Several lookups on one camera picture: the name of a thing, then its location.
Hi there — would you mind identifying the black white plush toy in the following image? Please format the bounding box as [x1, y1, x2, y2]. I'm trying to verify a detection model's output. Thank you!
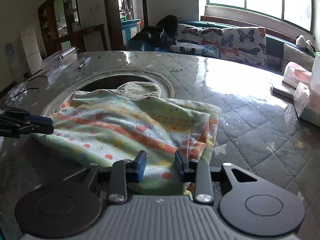
[296, 35, 315, 53]

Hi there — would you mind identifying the grey plain cushion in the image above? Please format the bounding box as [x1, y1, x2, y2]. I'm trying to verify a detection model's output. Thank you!
[281, 43, 315, 74]

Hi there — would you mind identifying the white refrigerator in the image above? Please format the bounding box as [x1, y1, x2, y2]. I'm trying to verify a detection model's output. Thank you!
[21, 26, 42, 76]

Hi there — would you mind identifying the blue white cabinet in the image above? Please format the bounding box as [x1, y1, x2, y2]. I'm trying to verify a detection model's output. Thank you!
[120, 19, 140, 45]

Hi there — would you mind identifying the black clothing pile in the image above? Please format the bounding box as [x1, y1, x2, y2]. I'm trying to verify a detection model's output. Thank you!
[126, 15, 179, 51]

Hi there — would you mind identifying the pink tissue pack far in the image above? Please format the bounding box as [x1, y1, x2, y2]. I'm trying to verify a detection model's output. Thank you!
[283, 61, 311, 88]

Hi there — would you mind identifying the black cable on table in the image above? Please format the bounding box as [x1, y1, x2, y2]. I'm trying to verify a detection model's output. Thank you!
[13, 73, 48, 98]

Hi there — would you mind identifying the long butterfly print cushion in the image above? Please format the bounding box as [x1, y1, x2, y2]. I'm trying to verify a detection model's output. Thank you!
[169, 23, 222, 59]

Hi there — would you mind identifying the clear plastic food container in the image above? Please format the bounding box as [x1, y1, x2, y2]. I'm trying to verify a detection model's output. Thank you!
[41, 47, 78, 85]

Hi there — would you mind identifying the pink green tissue pack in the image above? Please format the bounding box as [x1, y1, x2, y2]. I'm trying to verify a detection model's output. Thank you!
[293, 53, 320, 126]

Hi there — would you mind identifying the round black induction cooktop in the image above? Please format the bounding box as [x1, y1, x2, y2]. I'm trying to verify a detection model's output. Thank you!
[78, 75, 151, 92]

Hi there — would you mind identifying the green patterned child's garment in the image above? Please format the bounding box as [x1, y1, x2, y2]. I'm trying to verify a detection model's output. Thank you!
[35, 82, 221, 196]

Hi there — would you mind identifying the dark wooden shelf cabinet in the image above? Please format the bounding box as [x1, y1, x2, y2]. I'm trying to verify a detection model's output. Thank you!
[38, 0, 84, 56]

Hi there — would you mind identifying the large butterfly print cushion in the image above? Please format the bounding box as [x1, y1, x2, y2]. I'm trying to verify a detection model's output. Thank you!
[220, 27, 267, 67]

